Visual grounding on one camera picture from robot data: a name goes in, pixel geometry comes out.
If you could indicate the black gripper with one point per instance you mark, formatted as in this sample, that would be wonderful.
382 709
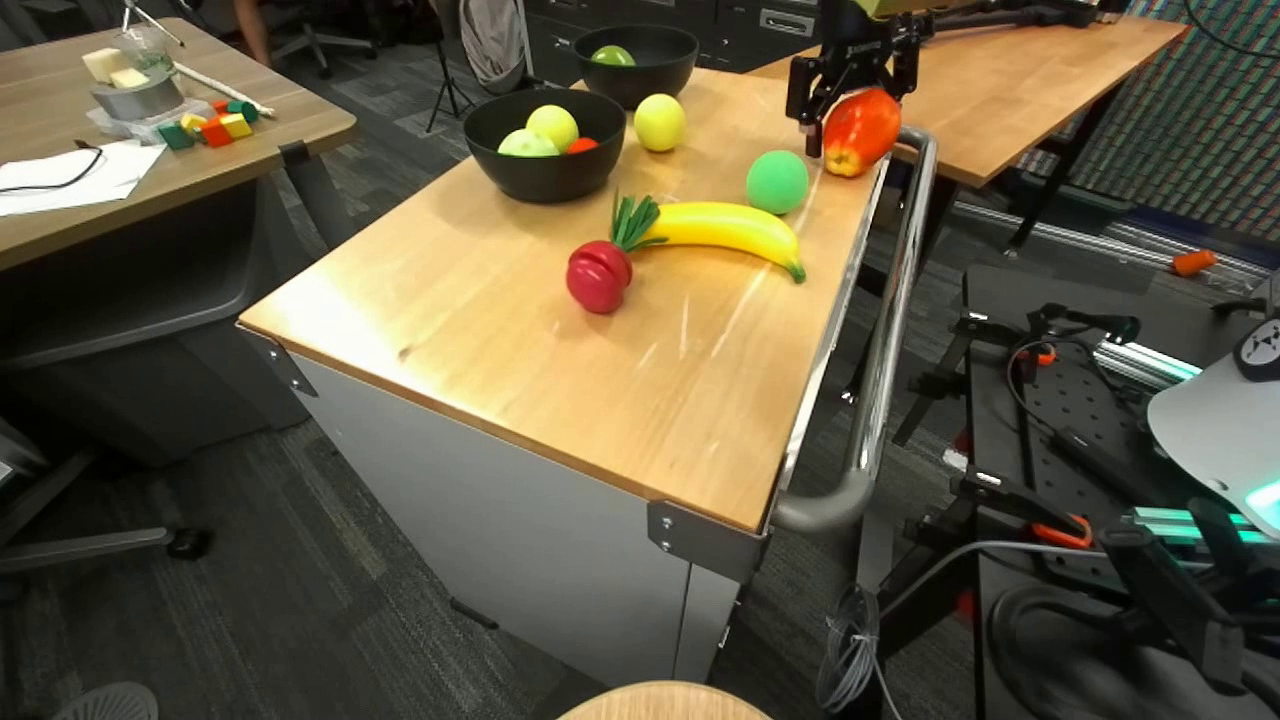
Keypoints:
864 39

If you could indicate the red toy bell pepper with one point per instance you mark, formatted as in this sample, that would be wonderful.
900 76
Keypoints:
862 129

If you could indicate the red toy strawberry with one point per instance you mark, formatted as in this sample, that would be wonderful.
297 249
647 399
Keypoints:
582 147

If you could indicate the yellow toy ball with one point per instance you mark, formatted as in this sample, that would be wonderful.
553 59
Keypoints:
663 122
553 122

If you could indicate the light green dimpled ball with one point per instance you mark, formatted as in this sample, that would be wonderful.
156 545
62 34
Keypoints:
521 147

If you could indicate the green toy ball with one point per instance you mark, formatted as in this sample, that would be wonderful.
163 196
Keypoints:
778 183

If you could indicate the long wooden desk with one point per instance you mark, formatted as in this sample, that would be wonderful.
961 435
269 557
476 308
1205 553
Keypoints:
1012 80

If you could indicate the black tripod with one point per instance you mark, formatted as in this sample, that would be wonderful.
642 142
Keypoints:
1001 16

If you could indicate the yellow toy banana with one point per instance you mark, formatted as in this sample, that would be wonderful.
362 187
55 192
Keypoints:
727 226

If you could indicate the black bowl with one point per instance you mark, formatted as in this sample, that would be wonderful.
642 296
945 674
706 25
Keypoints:
642 80
533 177

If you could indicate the red toy radish green leaves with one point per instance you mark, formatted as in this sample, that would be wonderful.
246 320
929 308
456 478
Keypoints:
598 276

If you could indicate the small orange tool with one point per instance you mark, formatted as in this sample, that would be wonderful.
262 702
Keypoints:
1195 262

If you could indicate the black perforated breadboard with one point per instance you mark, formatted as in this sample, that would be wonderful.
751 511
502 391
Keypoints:
1064 445

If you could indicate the white cart cabinet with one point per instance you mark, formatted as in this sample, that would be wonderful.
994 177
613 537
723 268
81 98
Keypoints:
533 534

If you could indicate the wooden office desk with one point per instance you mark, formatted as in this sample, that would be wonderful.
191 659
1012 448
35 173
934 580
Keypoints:
287 115

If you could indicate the yellow toy block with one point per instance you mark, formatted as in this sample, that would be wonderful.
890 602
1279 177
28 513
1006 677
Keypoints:
239 126

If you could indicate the white stick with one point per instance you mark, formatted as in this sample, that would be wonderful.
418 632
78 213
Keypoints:
227 88

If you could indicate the red toy block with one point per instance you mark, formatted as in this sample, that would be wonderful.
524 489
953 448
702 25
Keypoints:
213 135

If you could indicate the round wooden stool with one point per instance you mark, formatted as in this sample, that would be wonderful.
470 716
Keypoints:
664 702

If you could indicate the green toy block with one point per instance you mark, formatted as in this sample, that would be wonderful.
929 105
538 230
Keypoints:
174 135

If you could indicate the clear plastic container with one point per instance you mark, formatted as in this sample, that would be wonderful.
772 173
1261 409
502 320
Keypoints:
134 73

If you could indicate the white paper sheet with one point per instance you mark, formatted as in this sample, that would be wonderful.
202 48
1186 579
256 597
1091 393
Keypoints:
65 173

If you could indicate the black office chair base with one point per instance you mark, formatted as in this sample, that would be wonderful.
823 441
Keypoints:
93 540

